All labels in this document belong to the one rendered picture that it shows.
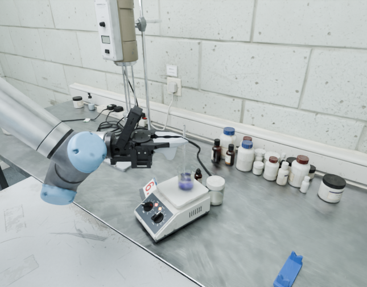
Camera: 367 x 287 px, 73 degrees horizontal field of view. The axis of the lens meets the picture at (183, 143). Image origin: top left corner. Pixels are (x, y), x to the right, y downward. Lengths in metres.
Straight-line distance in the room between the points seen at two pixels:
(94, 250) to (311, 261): 0.56
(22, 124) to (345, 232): 0.85
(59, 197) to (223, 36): 0.84
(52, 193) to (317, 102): 0.90
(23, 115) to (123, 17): 0.55
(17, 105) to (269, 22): 0.84
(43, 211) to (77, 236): 0.17
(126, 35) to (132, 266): 0.74
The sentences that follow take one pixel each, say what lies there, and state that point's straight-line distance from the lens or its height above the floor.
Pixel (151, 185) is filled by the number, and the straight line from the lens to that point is 0.87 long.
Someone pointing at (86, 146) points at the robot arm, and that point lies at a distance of 0.52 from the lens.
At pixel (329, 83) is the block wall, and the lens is 1.02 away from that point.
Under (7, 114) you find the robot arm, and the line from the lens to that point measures 0.55.
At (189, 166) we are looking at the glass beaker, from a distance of 0.74.
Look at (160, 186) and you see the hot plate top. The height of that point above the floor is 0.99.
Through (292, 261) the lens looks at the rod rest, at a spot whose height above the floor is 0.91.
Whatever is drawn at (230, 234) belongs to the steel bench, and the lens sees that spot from 0.76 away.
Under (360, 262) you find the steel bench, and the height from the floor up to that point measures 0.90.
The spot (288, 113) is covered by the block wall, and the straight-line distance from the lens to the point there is 1.07.
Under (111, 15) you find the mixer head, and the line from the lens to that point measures 0.94.
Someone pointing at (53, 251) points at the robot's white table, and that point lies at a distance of 0.79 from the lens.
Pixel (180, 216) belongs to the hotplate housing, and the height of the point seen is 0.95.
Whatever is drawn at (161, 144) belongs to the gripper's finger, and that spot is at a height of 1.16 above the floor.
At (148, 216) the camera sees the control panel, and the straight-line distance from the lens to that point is 0.75.
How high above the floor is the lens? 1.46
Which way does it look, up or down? 28 degrees down
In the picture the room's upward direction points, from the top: straight up
